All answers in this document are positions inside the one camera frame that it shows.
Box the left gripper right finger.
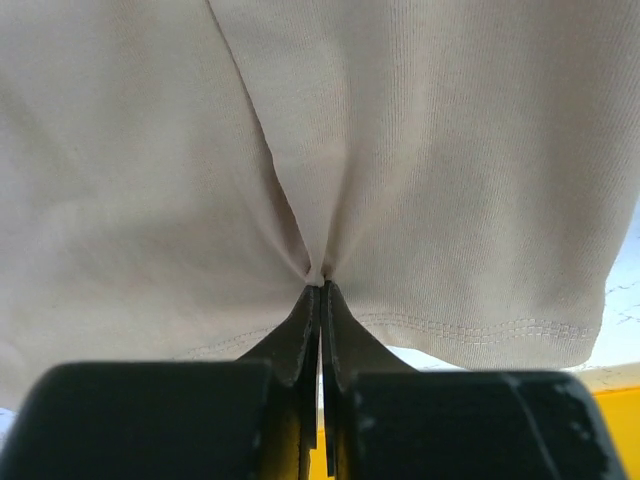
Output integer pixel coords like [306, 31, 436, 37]
[319, 283, 625, 479]

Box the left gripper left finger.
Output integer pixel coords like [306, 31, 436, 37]
[1, 287, 320, 479]

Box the beige t-shirt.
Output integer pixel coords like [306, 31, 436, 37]
[1, 1, 639, 410]

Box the yellow plastic bin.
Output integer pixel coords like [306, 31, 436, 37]
[310, 367, 639, 479]

